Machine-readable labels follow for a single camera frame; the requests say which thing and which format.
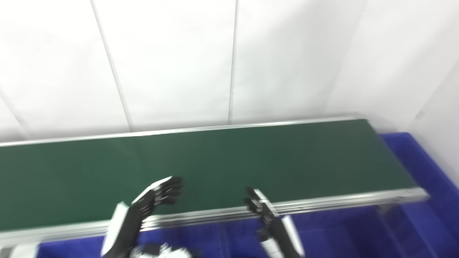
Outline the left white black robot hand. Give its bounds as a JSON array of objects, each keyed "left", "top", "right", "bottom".
[{"left": 101, "top": 176, "right": 183, "bottom": 258}]

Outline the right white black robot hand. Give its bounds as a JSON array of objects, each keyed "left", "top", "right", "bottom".
[{"left": 245, "top": 187, "right": 305, "bottom": 258}]

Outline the blue plastic bin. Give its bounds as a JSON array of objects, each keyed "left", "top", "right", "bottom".
[
  {"left": 222, "top": 206, "right": 395, "bottom": 258},
  {"left": 377, "top": 132, "right": 459, "bottom": 258},
  {"left": 36, "top": 222, "right": 227, "bottom": 258}
]

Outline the green conveyor belt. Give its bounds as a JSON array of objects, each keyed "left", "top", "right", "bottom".
[{"left": 0, "top": 116, "right": 431, "bottom": 248}]

